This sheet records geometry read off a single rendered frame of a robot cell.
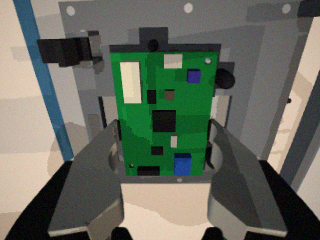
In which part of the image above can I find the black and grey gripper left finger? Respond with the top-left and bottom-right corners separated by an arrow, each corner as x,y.
4,119 -> 125,240

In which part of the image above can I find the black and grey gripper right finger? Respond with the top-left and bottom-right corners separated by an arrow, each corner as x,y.
207,118 -> 320,240

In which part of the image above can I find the green circuit board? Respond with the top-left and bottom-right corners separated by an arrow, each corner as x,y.
110,52 -> 218,176

